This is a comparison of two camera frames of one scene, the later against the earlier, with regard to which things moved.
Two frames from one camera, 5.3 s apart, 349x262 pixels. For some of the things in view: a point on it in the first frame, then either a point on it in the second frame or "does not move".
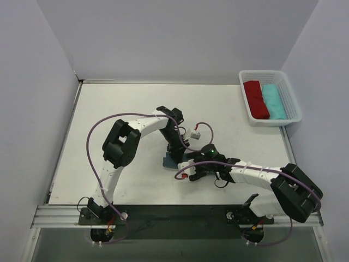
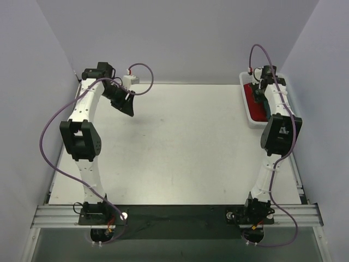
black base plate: (174, 221) does not move
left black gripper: (175, 150) to (123, 101)
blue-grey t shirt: (168, 162) to (267, 109)
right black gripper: (193, 162) to (259, 93)
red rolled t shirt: (257, 104) does not move
